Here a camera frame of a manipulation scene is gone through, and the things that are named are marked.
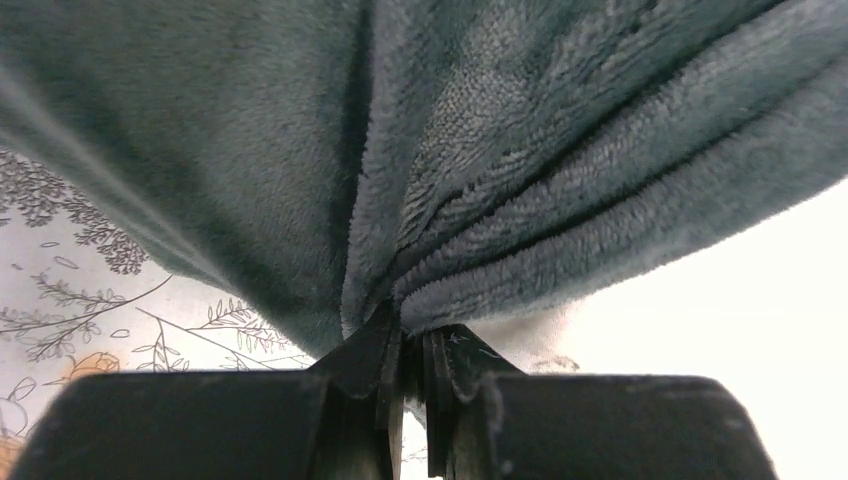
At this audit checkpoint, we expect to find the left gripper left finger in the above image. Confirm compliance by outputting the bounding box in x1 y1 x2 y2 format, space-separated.
10 304 403 479

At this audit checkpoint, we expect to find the white pillow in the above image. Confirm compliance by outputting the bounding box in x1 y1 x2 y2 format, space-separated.
473 183 847 479

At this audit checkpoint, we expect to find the floral table cloth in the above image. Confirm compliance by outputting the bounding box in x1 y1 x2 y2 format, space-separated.
0 148 432 480

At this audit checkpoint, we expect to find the grey plush pillowcase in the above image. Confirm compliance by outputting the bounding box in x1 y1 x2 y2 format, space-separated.
1 1 847 356

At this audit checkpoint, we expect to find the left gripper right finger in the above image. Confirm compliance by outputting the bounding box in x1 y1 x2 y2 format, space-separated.
423 325 776 480

